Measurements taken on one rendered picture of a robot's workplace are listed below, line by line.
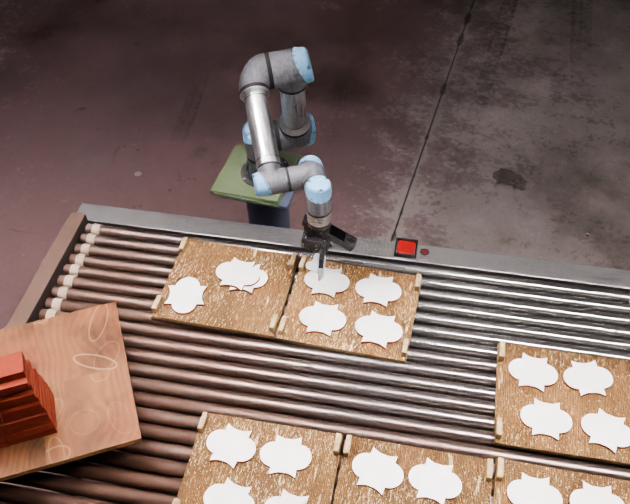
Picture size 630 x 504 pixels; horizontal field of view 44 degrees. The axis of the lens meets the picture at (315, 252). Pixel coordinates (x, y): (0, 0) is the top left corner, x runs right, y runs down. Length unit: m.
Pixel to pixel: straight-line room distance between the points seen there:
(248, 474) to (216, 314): 0.57
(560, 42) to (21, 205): 3.54
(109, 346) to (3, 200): 2.31
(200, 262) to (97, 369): 0.56
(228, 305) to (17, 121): 2.83
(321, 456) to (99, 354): 0.71
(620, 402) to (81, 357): 1.58
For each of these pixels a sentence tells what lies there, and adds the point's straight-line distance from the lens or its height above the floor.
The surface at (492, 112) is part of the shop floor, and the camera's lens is 4.90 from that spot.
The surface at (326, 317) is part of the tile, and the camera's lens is 2.51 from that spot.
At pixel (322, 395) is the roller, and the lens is 2.37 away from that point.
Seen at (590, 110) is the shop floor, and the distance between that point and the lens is 5.06.
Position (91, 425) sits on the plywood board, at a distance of 2.28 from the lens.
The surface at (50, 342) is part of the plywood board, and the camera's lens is 2.48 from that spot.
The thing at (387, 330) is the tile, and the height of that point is 0.95.
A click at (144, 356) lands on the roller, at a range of 2.53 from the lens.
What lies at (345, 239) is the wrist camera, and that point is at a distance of 2.43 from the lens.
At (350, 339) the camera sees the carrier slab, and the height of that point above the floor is 0.94.
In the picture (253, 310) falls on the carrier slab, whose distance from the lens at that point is 2.55.
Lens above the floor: 2.93
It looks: 48 degrees down
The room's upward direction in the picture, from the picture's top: 2 degrees counter-clockwise
